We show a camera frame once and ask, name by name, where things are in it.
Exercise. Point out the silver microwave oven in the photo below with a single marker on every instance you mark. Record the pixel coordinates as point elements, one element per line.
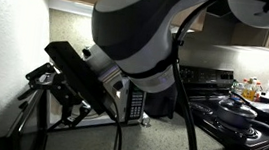
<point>135,102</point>

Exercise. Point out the yellow oil bottle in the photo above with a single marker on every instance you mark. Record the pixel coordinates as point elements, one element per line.
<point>249,90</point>

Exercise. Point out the dark cooking pot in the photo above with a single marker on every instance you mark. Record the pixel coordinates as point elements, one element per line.
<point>233,119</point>

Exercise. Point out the black electric stove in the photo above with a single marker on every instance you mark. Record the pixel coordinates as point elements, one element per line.
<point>214,83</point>

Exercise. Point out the dark range hood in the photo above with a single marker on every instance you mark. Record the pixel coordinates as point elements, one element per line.
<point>219,13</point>

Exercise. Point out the clear plastic bottle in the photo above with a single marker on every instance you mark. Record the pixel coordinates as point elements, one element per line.
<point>146,121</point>

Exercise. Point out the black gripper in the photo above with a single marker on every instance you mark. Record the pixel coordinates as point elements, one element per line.
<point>69,91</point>

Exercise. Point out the black air fryer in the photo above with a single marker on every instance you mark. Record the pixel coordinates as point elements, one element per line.
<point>158,104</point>

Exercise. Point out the glass pot lid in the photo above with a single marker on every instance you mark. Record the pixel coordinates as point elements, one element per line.
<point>237,107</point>

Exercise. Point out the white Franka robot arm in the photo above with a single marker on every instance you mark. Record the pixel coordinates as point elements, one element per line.
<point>139,28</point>

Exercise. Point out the under-cabinet light strip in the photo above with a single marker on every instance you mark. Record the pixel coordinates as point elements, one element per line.
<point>71,7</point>

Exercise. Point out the black microwave door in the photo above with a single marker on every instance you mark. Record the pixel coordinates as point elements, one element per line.
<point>41,125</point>

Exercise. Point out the wide wooden cabinet door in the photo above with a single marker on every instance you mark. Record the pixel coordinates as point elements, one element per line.
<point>193,21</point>

